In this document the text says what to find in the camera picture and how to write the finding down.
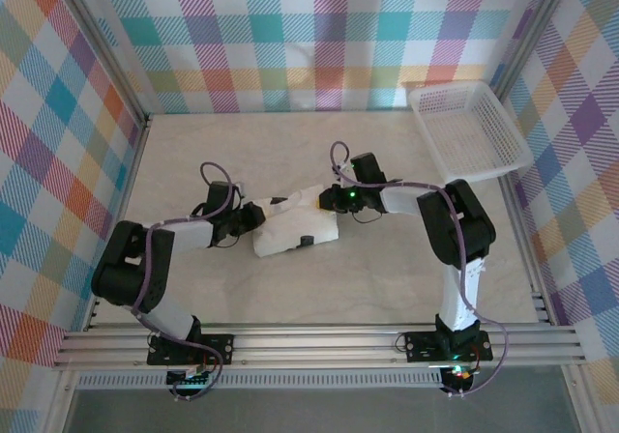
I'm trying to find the white t-shirt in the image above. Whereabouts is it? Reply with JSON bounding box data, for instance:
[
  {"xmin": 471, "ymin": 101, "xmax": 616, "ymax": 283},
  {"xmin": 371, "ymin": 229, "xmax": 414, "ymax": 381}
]
[{"xmin": 251, "ymin": 186, "xmax": 339, "ymax": 259}]

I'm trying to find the white plastic mesh basket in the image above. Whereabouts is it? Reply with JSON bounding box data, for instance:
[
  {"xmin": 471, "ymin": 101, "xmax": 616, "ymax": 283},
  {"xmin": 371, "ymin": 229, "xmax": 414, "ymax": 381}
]
[{"xmin": 408, "ymin": 80, "xmax": 533, "ymax": 188}]

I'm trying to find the left controller board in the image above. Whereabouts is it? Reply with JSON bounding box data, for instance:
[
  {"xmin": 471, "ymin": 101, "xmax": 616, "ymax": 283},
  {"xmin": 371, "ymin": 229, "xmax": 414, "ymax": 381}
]
[{"xmin": 166, "ymin": 365, "xmax": 214, "ymax": 389}]

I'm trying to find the controller board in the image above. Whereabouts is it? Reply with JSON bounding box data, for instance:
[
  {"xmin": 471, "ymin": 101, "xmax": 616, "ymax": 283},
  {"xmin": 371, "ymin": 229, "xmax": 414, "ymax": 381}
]
[
  {"xmin": 442, "ymin": 362, "xmax": 478, "ymax": 391},
  {"xmin": 166, "ymin": 365, "xmax": 214, "ymax": 389}
]

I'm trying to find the right controller board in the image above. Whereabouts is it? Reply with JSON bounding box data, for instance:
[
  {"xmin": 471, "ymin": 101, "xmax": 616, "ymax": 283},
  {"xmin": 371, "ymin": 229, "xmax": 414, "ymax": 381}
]
[{"xmin": 442, "ymin": 362, "xmax": 478, "ymax": 391}]

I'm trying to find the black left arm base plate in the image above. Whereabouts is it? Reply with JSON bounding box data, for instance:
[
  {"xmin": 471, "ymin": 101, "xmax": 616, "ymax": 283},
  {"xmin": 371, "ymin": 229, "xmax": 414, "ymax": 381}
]
[{"xmin": 147, "ymin": 333, "xmax": 236, "ymax": 366}]

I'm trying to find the aluminium mounting rail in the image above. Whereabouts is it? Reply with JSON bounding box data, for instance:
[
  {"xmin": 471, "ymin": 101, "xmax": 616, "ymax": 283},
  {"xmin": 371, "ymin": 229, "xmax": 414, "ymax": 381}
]
[{"xmin": 52, "ymin": 324, "xmax": 589, "ymax": 369}]

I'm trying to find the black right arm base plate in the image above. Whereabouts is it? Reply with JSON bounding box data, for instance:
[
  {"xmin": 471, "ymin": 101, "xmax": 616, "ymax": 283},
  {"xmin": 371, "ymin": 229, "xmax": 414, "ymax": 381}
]
[{"xmin": 404, "ymin": 329, "xmax": 493, "ymax": 362}]

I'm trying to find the grey slotted cable duct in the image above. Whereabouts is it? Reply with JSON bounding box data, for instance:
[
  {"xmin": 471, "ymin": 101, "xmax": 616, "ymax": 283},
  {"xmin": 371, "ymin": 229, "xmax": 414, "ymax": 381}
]
[{"xmin": 76, "ymin": 373, "xmax": 446, "ymax": 390}]

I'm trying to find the aluminium frame post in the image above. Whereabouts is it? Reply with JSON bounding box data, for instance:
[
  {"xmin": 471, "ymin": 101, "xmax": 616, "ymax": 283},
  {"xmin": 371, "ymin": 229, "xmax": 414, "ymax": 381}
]
[
  {"xmin": 487, "ymin": 0, "xmax": 576, "ymax": 101},
  {"xmin": 50, "ymin": 0, "xmax": 154, "ymax": 132}
]

